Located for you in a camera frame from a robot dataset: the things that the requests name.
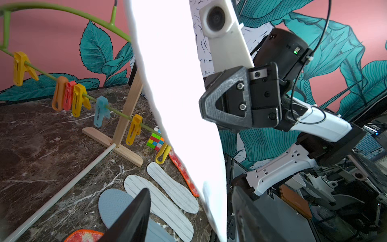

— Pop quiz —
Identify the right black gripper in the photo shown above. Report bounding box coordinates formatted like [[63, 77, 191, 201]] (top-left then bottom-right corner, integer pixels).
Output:
[[199, 62, 282, 130]]

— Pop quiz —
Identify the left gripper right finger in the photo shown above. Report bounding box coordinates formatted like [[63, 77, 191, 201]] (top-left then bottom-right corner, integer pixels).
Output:
[[231, 187, 286, 242]]

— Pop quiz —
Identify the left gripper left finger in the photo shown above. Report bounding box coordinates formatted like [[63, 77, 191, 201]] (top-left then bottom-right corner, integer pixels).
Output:
[[99, 189, 151, 242]]

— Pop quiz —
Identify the grey bubbled foam insole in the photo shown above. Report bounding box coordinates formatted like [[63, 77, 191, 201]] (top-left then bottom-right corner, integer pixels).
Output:
[[98, 189, 175, 242]]

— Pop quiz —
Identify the white striped fabric insole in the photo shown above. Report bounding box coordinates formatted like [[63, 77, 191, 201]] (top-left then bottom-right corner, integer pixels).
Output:
[[124, 174, 194, 242]]

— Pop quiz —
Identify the white embossed foam insole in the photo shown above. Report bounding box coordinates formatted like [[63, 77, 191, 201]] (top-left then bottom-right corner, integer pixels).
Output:
[[124, 1, 227, 242]]

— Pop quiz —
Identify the orange-edged felt insole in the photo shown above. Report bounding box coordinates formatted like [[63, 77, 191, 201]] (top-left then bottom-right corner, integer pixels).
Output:
[[64, 229, 104, 242], [168, 150, 199, 198]]

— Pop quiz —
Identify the green clothes hanger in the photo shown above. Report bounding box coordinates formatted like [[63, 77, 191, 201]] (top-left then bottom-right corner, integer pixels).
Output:
[[0, 0, 164, 135]]

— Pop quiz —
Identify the white thin insole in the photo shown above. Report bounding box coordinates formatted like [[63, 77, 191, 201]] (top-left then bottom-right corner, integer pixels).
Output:
[[147, 162, 199, 214]]

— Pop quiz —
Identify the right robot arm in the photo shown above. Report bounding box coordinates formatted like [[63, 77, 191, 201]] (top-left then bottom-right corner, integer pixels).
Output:
[[199, 27, 365, 200]]

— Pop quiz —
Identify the yellow clothespin at hanger end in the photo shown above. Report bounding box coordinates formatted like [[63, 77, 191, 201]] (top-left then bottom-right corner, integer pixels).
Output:
[[155, 143, 172, 164]]

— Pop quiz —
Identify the multicoloured puzzle cube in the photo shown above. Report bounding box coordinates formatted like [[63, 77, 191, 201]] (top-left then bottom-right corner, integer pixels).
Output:
[[146, 133, 165, 151]]

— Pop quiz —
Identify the light blue clothespin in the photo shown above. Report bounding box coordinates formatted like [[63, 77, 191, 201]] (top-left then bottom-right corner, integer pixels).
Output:
[[93, 96, 111, 128]]

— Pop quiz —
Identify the orange clothespin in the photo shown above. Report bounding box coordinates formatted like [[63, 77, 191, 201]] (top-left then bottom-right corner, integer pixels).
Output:
[[51, 76, 69, 112]]

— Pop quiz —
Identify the red clothespin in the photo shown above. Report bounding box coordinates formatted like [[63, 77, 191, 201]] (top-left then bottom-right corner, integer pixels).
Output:
[[62, 81, 77, 111]]

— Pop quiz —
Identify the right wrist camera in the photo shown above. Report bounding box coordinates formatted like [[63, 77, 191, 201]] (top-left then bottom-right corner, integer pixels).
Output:
[[199, 1, 254, 73]]

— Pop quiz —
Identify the wooden hanger rack frame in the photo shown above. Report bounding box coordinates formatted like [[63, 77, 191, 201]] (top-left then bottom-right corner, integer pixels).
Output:
[[0, 68, 146, 242]]

